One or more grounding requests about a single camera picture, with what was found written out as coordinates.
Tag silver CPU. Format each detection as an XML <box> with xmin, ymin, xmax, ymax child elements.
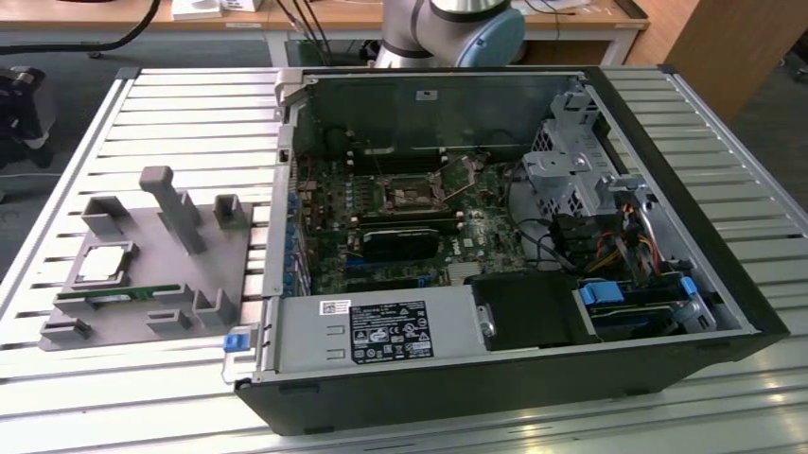
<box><xmin>73</xmin><ymin>245</ymin><xmax>130</xmax><ymax>285</ymax></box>

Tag thin wire locking lever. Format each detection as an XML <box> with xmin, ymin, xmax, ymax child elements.
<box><xmin>363</xmin><ymin>140</ymin><xmax>388</xmax><ymax>184</ymax></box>

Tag CPU socket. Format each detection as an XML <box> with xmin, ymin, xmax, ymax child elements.
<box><xmin>376</xmin><ymin>173</ymin><xmax>447</xmax><ymax>214</ymax></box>

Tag wooden desk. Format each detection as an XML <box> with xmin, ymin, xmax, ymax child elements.
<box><xmin>0</xmin><ymin>0</ymin><xmax>272</xmax><ymax>61</ymax></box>
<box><xmin>264</xmin><ymin>0</ymin><xmax>651</xmax><ymax>67</ymax></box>

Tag grey parts rack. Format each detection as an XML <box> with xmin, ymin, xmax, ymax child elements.
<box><xmin>34</xmin><ymin>165</ymin><xmax>265</xmax><ymax>354</ymax></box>

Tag green RAM stick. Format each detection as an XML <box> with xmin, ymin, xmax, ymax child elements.
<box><xmin>54</xmin><ymin>282</ymin><xmax>181</xmax><ymax>304</ymax></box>

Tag green box under desk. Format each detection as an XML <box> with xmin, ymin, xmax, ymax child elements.
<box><xmin>295</xmin><ymin>40</ymin><xmax>329</xmax><ymax>67</ymax></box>

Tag black RAM slot bank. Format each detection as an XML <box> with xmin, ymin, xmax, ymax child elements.
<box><xmin>349</xmin><ymin>146</ymin><xmax>447</xmax><ymax>175</ymax></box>

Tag installed black RAM sticks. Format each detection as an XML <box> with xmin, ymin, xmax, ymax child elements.
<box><xmin>356</xmin><ymin>211</ymin><xmax>459</xmax><ymax>233</ymax></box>

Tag silver power supply unit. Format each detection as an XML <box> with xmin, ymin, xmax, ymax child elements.
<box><xmin>255</xmin><ymin>292</ymin><xmax>491</xmax><ymax>379</ymax></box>

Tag black graphics card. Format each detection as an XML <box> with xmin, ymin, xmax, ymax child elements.
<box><xmin>352</xmin><ymin>226</ymin><xmax>440</xmax><ymax>264</ymax></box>

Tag silver chipset heatsink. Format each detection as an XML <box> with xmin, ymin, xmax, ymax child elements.
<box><xmin>444</xmin><ymin>264</ymin><xmax>480</xmax><ymax>285</ymax></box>

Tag green motherboard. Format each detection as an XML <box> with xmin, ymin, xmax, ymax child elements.
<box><xmin>292</xmin><ymin>150</ymin><xmax>550</xmax><ymax>294</ymax></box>

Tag metal drive cage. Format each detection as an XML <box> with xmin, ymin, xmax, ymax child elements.
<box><xmin>519</xmin><ymin>92</ymin><xmax>658</xmax><ymax>218</ymax></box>

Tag black plastic shroud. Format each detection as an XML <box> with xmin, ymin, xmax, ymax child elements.
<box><xmin>470</xmin><ymin>272</ymin><xmax>598</xmax><ymax>352</ymax></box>

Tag white papers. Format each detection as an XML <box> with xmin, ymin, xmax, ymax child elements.
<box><xmin>544</xmin><ymin>0</ymin><xmax>616</xmax><ymax>15</ymax></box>

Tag black open PC case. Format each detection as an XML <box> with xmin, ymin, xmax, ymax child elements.
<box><xmin>232</xmin><ymin>64</ymin><xmax>794</xmax><ymax>437</ymax></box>

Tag blue disk carrier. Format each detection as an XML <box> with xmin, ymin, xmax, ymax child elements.
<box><xmin>576</xmin><ymin>281</ymin><xmax>626</xmax><ymax>308</ymax></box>

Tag black hard disk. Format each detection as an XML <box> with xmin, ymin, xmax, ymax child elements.
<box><xmin>586</xmin><ymin>302</ymin><xmax>677</xmax><ymax>341</ymax></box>

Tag wooden cabinet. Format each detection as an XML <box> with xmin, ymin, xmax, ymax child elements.
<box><xmin>623</xmin><ymin>0</ymin><xmax>808</xmax><ymax>124</ymax></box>

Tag black robot cable hose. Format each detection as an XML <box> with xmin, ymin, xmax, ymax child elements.
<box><xmin>0</xmin><ymin>0</ymin><xmax>162</xmax><ymax>53</ymax></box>

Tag black internal cables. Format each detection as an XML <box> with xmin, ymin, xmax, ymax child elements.
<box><xmin>514</xmin><ymin>215</ymin><xmax>582</xmax><ymax>275</ymax></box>

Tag coloured wire bundle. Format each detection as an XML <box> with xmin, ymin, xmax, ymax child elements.
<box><xmin>583</xmin><ymin>202</ymin><xmax>663</xmax><ymax>285</ymax></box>

